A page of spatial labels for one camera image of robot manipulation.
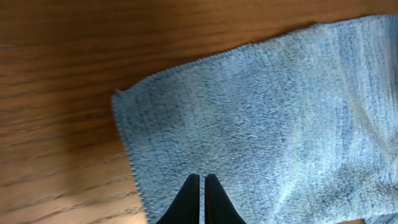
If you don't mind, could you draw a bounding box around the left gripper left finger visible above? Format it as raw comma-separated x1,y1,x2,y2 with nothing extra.
156,174,200,224

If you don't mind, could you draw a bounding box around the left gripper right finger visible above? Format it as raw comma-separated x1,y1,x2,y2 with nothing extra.
205,174,246,224

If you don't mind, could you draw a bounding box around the blue microfiber cloth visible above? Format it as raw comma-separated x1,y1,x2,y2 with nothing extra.
112,15,397,223

